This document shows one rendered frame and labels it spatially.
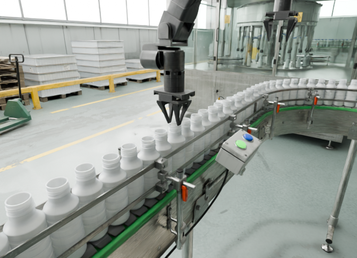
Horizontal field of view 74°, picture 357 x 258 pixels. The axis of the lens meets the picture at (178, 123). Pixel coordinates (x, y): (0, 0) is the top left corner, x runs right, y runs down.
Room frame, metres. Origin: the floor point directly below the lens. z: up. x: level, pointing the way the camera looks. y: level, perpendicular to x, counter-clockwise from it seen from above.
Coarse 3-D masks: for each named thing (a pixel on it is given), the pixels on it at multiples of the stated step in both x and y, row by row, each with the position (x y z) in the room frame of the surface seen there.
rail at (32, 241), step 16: (256, 112) 1.17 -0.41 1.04; (192, 160) 0.66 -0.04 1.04; (96, 176) 0.46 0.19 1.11; (112, 192) 0.41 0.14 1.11; (80, 208) 0.35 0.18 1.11; (128, 208) 0.44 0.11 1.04; (0, 224) 0.31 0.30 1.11; (64, 224) 0.32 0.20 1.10; (32, 240) 0.28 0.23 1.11; (80, 240) 0.34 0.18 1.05; (64, 256) 0.31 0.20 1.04
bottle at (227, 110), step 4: (224, 100) 0.95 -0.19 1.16; (228, 100) 0.95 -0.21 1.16; (224, 104) 0.92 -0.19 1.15; (228, 104) 0.92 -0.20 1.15; (224, 108) 0.92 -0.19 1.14; (228, 108) 0.92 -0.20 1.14; (224, 112) 0.91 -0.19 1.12; (228, 112) 0.91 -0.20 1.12; (232, 112) 0.92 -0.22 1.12; (228, 120) 0.91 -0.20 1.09; (228, 124) 0.91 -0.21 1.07; (228, 128) 0.91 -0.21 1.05; (224, 132) 0.91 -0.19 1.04; (228, 136) 0.91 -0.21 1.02
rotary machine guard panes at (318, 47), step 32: (224, 0) 3.79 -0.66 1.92; (256, 0) 3.53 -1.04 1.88; (320, 0) 3.08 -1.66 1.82; (352, 0) 2.90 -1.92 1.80; (192, 32) 4.10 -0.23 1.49; (224, 32) 3.78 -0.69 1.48; (256, 32) 3.50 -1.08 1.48; (320, 32) 3.05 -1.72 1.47; (352, 32) 2.86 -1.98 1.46; (192, 64) 4.09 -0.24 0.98; (224, 64) 3.76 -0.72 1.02; (256, 64) 3.47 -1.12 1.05; (288, 64) 3.22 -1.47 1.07; (320, 64) 3.01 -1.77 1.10; (352, 64) 2.82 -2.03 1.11
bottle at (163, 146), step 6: (156, 132) 0.59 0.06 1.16; (162, 132) 0.62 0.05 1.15; (156, 138) 0.59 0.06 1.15; (162, 138) 0.58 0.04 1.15; (156, 144) 0.58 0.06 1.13; (162, 144) 0.58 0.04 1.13; (168, 144) 0.59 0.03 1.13; (162, 150) 0.57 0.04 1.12; (168, 150) 0.58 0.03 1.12; (162, 156) 0.57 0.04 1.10; (168, 162) 0.58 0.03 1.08; (168, 168) 0.58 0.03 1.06; (168, 174) 0.58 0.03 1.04; (168, 180) 0.58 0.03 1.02
